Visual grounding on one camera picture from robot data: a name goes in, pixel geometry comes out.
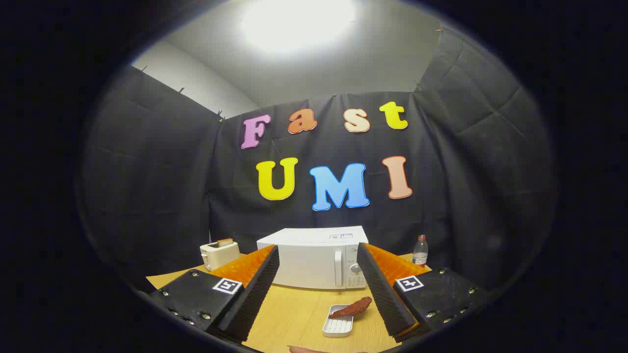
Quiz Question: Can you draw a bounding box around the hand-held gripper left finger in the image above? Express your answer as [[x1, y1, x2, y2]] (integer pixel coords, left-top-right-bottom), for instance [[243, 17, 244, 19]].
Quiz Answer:
[[147, 244, 280, 344]]

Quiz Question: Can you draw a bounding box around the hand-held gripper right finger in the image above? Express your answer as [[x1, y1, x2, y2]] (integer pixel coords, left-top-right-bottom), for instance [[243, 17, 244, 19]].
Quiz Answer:
[[357, 242, 491, 344]]

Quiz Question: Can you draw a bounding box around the brown fried meat piece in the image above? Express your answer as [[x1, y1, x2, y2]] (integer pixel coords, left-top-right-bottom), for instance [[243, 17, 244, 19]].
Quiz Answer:
[[329, 297, 372, 319]]

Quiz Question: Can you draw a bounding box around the white toaster oven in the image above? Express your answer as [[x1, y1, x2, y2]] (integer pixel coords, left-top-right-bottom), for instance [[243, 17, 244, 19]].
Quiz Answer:
[[257, 226, 369, 290]]

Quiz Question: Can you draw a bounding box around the cream white toaster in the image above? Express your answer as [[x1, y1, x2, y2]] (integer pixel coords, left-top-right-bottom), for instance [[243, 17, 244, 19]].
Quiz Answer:
[[200, 240, 241, 272]]

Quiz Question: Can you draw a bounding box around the clear bottle with red label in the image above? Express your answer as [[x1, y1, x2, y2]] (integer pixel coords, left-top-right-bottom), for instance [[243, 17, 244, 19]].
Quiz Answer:
[[413, 234, 429, 268]]

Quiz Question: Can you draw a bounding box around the white rectangular plastic tray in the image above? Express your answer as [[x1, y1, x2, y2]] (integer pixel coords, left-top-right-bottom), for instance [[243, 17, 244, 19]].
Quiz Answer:
[[322, 304, 355, 338]]

